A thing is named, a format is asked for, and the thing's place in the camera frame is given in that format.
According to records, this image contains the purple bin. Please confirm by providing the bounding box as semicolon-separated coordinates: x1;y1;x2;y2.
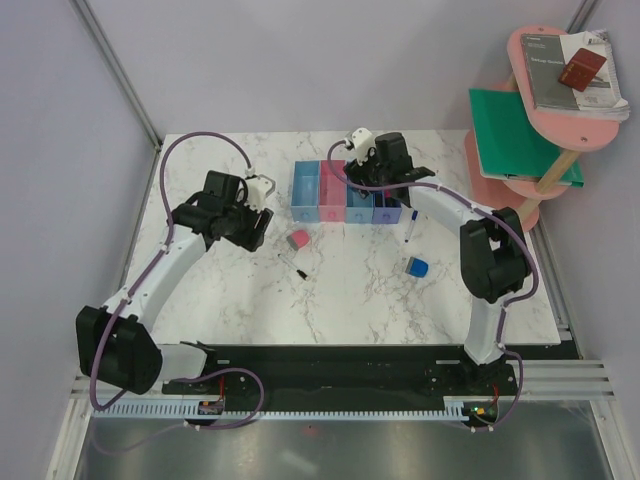
372;192;402;225

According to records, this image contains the pink bin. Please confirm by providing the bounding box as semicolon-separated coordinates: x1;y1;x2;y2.
318;160;346;223

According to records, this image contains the light blue bin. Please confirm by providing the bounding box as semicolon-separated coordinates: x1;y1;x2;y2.
345;187;374;224
290;160;320;223

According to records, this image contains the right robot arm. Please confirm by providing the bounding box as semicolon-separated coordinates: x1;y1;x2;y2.
338;128;539;394

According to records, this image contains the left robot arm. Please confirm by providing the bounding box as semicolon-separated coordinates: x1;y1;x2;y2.
76;171;276;395

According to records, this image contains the blue-capped white pen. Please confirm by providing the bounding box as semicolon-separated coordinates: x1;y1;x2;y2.
404;210;418;244

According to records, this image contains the pink eraser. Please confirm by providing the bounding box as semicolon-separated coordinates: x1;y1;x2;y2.
286;229;311;251

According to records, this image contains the black-capped white pen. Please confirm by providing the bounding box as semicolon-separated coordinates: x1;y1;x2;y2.
278;254;308;280

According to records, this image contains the blue eraser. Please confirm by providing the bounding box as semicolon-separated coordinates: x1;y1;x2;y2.
405;257;429;278

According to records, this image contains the green folder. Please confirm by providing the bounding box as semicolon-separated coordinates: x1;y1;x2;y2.
469;89;562;181

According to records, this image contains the pink two-tier stand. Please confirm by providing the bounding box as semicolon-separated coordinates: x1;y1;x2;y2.
465;25;621;230

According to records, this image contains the grey setup guide booklet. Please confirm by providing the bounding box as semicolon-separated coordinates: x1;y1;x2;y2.
520;34;578;111

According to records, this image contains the dark red card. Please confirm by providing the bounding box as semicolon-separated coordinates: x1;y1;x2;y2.
558;48;606;92

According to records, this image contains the white spiral notebook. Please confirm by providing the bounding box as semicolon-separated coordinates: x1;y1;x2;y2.
560;29;630;122

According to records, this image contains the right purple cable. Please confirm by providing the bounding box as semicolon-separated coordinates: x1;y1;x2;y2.
327;138;544;434

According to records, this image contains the purple cable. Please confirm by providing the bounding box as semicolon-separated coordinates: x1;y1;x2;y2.
88;130;266;455
327;138;544;434

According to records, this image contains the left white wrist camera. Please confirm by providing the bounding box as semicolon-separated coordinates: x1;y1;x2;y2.
245;175;276;212

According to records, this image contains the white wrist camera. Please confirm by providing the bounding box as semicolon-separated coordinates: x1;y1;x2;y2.
345;127;375;162
245;175;276;212

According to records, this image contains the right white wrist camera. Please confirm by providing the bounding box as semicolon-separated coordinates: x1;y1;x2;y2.
345;127;375;162

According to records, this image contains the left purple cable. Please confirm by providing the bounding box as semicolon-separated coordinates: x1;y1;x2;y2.
88;130;266;455

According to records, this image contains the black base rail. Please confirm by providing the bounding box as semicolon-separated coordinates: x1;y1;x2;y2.
162;345;516;408

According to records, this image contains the white slotted cable duct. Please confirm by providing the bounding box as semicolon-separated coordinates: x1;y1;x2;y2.
91;394;494;420

